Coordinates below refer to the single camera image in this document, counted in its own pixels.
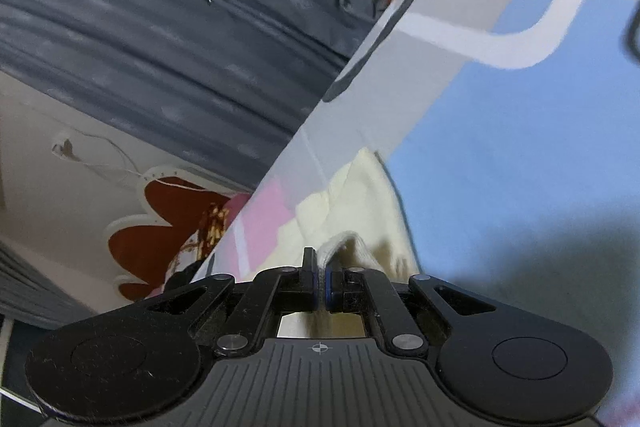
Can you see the patterned bed sheet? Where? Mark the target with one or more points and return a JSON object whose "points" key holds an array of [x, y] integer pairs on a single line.
{"points": [[500, 132]]}

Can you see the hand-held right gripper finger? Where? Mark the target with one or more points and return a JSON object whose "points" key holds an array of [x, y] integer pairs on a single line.
{"points": [[328, 281]]}

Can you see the floral pillow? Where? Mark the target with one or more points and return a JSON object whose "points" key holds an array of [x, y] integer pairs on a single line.
{"points": [[212, 227]]}

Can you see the grey side curtain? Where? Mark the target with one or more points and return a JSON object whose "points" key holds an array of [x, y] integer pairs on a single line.
{"points": [[40, 287]]}

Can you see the cream knitted sweater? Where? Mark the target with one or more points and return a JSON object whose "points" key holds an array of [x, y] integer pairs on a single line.
{"points": [[365, 212]]}

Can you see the blue-grey curtain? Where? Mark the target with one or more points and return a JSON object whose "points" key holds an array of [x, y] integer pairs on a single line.
{"points": [[150, 32]]}

